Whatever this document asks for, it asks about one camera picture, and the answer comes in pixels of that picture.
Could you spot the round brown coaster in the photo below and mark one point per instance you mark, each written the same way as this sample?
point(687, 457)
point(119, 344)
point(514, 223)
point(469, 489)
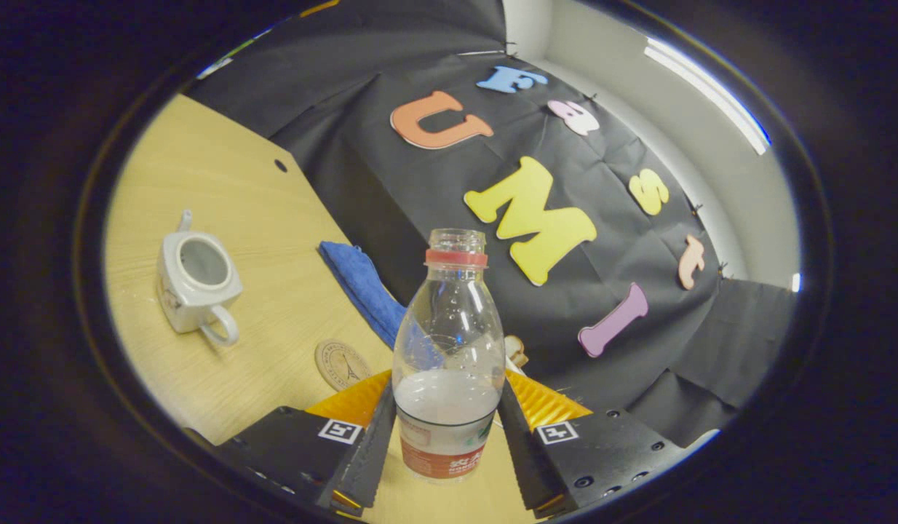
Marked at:
point(340, 364)

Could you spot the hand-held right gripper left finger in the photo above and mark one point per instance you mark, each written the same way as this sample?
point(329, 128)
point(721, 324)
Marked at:
point(372, 451)

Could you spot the white ceramic teacup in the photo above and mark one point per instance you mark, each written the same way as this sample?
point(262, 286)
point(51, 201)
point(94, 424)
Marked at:
point(172, 291)

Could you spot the clear plastic water bottle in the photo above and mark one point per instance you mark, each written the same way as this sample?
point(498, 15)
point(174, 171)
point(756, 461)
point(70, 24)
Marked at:
point(449, 335)

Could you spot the black backdrop cloth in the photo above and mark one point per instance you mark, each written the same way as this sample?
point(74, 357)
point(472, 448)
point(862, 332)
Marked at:
point(391, 189)

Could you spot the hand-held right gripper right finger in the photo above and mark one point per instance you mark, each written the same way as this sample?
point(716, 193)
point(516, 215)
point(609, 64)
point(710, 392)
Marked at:
point(518, 451)

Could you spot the blue towel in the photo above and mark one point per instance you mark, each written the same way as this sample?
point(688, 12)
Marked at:
point(362, 284)

